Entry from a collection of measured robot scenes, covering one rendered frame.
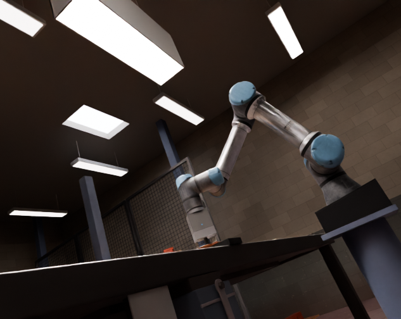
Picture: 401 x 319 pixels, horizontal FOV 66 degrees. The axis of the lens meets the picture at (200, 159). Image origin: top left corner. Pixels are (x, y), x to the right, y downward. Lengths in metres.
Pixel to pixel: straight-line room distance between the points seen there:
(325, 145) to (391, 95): 5.21
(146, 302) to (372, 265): 0.90
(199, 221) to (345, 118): 5.31
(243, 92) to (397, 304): 0.94
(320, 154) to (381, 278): 0.47
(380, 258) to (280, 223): 5.01
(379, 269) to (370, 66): 5.58
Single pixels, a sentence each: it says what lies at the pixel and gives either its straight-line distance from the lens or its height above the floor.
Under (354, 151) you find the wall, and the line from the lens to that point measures 6.14.
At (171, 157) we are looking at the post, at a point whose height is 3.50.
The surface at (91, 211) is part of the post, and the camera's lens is 3.34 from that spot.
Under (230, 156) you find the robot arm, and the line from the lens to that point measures 1.41.
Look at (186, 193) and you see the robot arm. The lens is 1.26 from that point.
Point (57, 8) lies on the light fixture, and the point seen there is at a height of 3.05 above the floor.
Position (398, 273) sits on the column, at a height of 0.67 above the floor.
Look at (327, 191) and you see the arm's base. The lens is 1.34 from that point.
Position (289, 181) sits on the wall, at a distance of 6.25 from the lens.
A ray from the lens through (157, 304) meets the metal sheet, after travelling 0.61.
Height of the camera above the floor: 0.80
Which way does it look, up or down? 24 degrees up
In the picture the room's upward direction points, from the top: 22 degrees counter-clockwise
